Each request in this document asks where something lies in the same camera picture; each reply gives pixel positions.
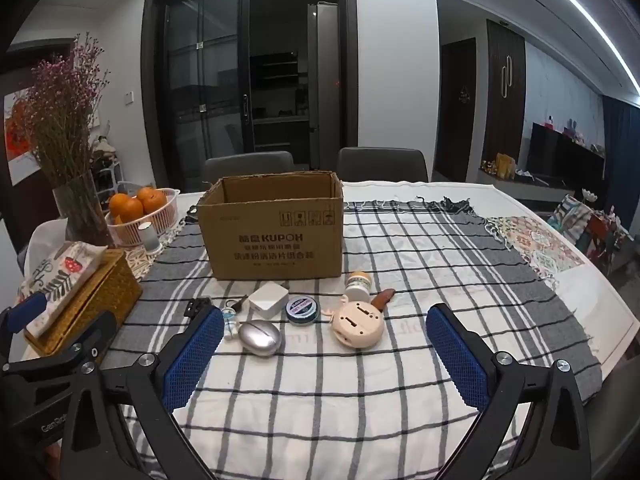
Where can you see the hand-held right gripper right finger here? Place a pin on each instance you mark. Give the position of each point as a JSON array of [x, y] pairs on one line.
[[457, 355]]

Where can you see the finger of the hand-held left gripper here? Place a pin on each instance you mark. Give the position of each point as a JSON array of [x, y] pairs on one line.
[[97, 327], [25, 312]]

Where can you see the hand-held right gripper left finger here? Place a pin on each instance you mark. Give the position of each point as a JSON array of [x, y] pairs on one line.
[[195, 355]]

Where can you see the white plug charger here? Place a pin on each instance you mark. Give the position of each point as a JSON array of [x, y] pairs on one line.
[[267, 302]]

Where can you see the small bottle with orange cap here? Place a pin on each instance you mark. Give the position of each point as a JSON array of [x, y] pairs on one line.
[[357, 287]]

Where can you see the brown cardboard box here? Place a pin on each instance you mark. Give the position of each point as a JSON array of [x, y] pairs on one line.
[[275, 250]]

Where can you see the woven straw basket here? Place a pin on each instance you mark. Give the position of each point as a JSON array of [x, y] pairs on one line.
[[107, 290]]

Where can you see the printed cloth tissue cover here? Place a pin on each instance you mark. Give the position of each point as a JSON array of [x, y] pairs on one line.
[[60, 280]]

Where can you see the silver oval case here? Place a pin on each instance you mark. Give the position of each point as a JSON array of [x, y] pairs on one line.
[[260, 337]]

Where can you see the white tissue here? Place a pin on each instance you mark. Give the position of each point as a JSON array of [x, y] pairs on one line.
[[47, 240]]

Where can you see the small brown oblong tool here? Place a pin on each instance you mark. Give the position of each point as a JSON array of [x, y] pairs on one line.
[[384, 297]]

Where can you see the small grey white cup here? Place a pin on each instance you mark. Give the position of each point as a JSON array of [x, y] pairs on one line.
[[150, 240]]

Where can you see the beige round device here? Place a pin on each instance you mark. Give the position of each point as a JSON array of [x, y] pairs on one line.
[[357, 322]]

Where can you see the grey white checked tablecloth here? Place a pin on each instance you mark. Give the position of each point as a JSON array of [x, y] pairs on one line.
[[400, 260]]

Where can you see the round black tin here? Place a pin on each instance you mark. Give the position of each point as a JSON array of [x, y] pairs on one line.
[[302, 309]]

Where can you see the ribbed glass vase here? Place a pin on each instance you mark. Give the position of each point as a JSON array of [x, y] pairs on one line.
[[82, 210]]

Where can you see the orange fruit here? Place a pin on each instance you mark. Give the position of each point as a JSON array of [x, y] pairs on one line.
[[118, 205], [151, 198], [132, 210]]

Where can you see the floral patchwork table mat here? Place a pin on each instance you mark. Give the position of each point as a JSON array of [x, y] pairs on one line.
[[535, 245]]

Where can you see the white shelf rack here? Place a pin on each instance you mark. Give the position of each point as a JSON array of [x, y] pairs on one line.
[[110, 175]]

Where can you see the patterned fabric bag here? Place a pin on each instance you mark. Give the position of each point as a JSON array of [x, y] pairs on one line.
[[570, 220]]

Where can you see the low television cabinet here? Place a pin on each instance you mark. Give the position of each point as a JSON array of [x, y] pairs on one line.
[[535, 187]]

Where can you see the red bag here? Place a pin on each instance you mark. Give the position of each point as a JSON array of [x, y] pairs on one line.
[[607, 240]]

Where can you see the grey dining chair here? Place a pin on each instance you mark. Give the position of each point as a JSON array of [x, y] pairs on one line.
[[250, 167], [382, 165]]

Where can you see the yellow box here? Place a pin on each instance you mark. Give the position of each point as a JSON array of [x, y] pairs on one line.
[[505, 165]]

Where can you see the dried purple flowers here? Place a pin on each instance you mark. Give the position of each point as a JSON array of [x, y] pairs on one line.
[[65, 100]]

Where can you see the dark wooden door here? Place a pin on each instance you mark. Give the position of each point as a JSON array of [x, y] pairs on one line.
[[457, 105]]

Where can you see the blue curtain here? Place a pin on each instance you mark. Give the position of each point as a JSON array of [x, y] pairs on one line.
[[622, 160]]

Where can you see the dark sliding glass door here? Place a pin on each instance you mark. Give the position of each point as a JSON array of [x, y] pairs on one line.
[[200, 85]]

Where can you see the silver refrigerator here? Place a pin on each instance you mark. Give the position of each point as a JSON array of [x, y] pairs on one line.
[[322, 85]]

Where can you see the ceiling light strip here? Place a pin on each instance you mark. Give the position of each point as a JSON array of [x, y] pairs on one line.
[[590, 20]]

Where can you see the orange red wall painting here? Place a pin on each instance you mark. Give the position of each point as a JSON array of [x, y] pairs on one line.
[[20, 135]]

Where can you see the white wall switch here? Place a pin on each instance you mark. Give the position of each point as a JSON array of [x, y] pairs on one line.
[[130, 98]]

